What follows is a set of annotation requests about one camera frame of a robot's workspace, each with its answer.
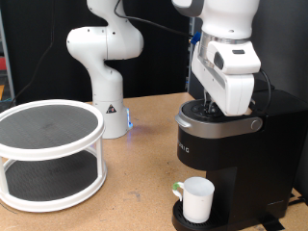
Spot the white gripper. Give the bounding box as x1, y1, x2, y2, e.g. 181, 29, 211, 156
191, 40, 262, 117

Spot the Keurig lid silver handle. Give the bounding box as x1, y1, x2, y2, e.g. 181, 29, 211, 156
175, 99, 268, 140

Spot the white mug green-taped handle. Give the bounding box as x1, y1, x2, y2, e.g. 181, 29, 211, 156
171, 176, 216, 224

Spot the black Keurig coffee machine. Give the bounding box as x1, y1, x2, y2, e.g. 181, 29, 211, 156
171, 79, 308, 231

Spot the black drip tray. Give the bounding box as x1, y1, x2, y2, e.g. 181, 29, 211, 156
171, 200, 227, 231

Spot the white two-tier turntable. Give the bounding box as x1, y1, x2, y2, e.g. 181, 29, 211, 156
0, 99, 108, 214

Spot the black camera cable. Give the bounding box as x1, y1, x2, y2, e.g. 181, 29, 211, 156
114, 0, 195, 38

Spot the black power cable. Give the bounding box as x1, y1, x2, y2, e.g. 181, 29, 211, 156
287, 192, 308, 208

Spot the thin black background cable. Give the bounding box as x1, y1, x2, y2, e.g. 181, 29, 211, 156
9, 0, 56, 109

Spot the grey metal frame post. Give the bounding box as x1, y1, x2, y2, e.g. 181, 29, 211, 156
0, 9, 16, 102

